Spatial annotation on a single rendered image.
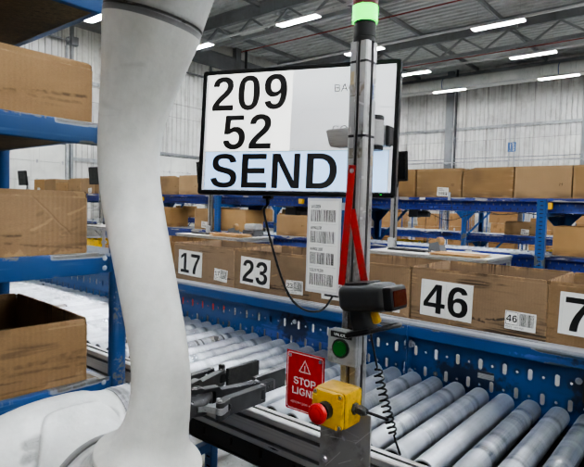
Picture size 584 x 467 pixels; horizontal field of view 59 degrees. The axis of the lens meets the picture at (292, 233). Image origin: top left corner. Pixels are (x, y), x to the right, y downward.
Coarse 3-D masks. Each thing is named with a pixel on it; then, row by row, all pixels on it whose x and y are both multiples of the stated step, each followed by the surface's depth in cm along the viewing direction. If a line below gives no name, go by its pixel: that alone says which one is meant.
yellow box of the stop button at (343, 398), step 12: (324, 384) 103; (336, 384) 103; (348, 384) 103; (312, 396) 101; (324, 396) 99; (336, 396) 98; (348, 396) 98; (360, 396) 102; (336, 408) 97; (348, 408) 98; (360, 408) 99; (336, 420) 98; (348, 420) 99
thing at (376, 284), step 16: (352, 288) 96; (368, 288) 94; (384, 288) 92; (400, 288) 94; (352, 304) 96; (368, 304) 94; (384, 304) 92; (400, 304) 93; (352, 320) 98; (368, 320) 96; (352, 336) 97
